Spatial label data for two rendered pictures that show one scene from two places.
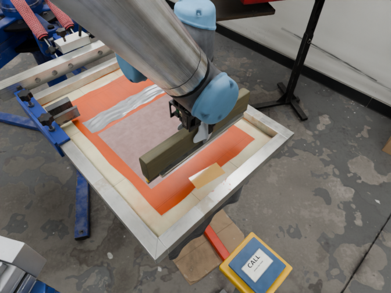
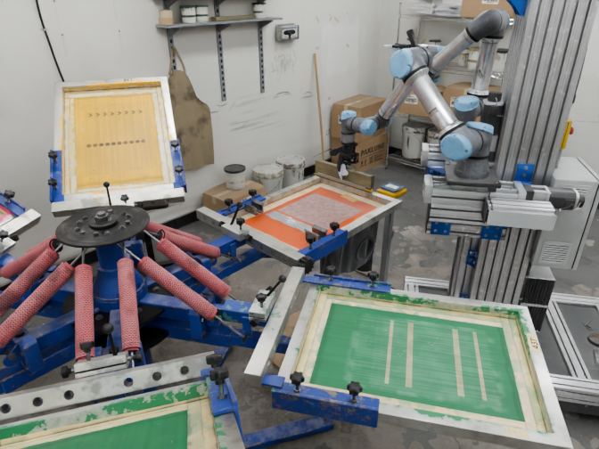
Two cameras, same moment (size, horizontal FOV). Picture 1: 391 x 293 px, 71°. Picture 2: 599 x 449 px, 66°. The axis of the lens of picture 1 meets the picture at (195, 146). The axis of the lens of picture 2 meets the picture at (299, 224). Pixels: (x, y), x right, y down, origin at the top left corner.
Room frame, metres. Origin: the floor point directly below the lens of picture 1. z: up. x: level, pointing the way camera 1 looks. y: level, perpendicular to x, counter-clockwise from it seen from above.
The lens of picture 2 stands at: (0.86, 2.28, 2.02)
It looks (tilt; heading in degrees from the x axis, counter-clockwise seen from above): 28 degrees down; 267
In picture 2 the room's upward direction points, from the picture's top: straight up
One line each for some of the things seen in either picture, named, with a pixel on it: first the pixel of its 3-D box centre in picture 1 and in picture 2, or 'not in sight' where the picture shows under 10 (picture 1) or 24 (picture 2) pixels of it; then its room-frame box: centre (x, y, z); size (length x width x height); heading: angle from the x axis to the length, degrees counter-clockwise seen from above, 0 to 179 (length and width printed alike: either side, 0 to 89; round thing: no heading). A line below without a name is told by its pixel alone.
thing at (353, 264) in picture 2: not in sight; (345, 249); (0.52, 0.25, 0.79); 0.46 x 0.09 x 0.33; 44
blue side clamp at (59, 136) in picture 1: (45, 122); (322, 247); (0.67, 0.52, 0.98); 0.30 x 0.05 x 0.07; 44
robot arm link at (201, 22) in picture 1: (194, 33); (348, 122); (0.49, 0.00, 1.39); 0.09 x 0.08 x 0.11; 130
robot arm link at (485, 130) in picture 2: not in sight; (477, 137); (0.00, 0.40, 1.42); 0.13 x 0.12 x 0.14; 40
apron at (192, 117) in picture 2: not in sight; (183, 111); (1.65, -1.63, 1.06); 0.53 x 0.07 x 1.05; 44
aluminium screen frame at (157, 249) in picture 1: (150, 119); (312, 211); (0.69, 0.16, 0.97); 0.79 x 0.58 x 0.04; 44
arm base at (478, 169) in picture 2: not in sight; (472, 163); (-0.01, 0.39, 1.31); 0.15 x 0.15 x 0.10
